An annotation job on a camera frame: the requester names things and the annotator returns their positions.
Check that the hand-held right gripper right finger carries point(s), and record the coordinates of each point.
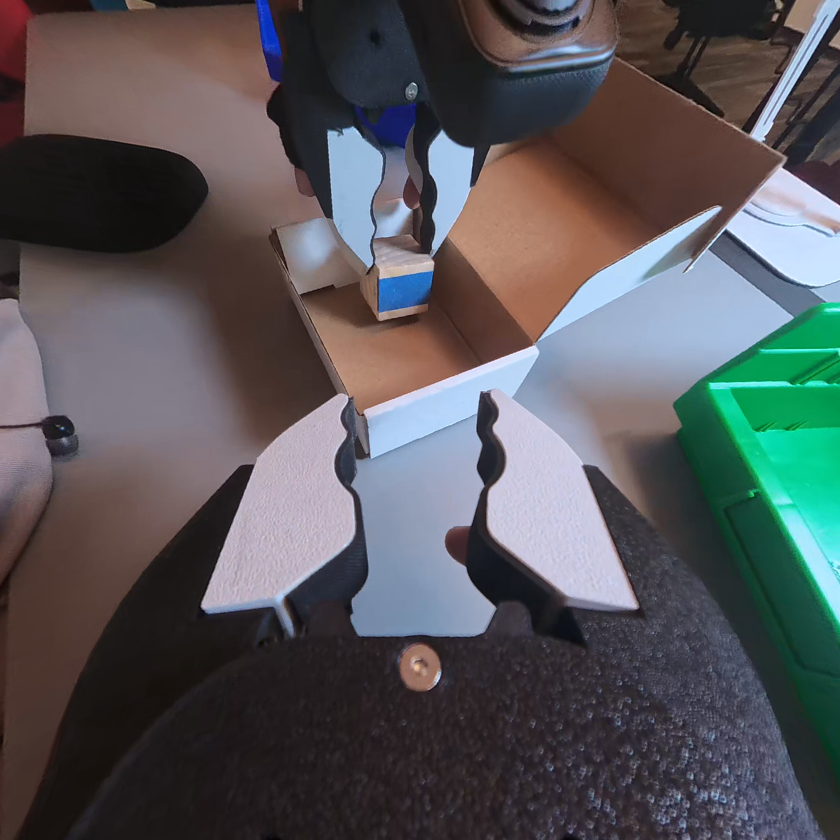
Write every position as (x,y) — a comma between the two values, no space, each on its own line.
(551,518)

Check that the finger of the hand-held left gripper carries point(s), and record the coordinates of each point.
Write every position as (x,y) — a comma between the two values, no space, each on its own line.
(453,177)
(351,190)

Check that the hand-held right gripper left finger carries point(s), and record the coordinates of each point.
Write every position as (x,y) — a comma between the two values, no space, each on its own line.
(289,512)

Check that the blue plastic bin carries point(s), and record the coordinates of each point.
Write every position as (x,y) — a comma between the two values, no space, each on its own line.
(269,39)

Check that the wooden cube with blue tape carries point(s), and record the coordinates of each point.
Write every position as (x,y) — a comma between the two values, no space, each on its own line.
(400,289)

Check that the white cardboard box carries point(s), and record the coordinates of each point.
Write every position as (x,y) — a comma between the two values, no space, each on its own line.
(590,216)

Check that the person's left hand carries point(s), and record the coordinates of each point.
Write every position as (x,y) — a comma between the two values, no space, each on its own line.
(411,193)

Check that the person's right hand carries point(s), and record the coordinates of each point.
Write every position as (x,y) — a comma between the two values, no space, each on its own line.
(458,546)

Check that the green plastic bin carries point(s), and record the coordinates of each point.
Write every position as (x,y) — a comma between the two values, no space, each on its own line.
(787,407)

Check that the grey cloth bag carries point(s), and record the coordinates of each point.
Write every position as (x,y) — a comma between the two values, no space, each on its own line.
(19,420)

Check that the black office chair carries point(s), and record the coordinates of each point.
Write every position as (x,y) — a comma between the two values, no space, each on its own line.
(709,39)

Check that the red fabric item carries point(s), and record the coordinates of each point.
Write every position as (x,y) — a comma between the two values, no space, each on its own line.
(13,65)

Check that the white slotted bar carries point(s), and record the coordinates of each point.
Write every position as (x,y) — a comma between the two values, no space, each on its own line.
(791,65)

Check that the white flat base plate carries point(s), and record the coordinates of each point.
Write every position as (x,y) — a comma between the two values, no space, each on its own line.
(787,243)

